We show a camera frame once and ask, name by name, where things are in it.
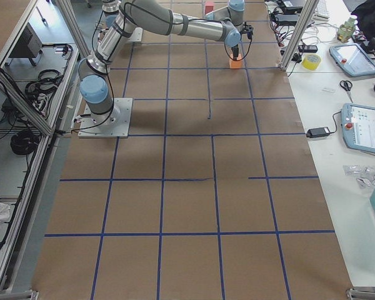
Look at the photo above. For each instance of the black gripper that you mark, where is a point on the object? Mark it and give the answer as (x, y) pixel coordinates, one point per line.
(235, 49)

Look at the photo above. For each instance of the orange foam block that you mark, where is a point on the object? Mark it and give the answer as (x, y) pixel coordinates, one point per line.
(235, 62)

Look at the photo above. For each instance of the pink foam block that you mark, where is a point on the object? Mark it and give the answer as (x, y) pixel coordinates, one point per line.
(208, 7)

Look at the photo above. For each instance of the yellow tape roll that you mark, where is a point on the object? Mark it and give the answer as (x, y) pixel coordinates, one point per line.
(311, 62)

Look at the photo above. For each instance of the black power adapter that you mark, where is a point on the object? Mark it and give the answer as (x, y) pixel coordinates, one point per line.
(318, 132)

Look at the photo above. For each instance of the far teach pendant tablet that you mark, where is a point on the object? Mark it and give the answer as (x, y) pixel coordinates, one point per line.
(353, 60)

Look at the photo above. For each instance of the teach pendant tablet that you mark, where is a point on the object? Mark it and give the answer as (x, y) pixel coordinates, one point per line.
(353, 60)
(358, 127)

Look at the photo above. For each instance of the near teach pendant tablet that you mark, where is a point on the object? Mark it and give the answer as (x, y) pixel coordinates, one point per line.
(358, 127)

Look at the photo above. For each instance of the bag of small parts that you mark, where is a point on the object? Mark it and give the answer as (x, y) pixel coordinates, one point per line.
(365, 175)

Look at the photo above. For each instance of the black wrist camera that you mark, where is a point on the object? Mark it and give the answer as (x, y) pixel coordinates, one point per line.
(247, 30)

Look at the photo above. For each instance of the aluminium frame post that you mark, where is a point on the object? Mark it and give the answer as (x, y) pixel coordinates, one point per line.
(301, 25)

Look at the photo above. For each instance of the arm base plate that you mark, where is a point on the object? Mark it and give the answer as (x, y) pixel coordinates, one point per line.
(117, 125)
(136, 36)

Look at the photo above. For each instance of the black handled scissors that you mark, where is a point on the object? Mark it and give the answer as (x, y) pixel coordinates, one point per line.
(347, 86)

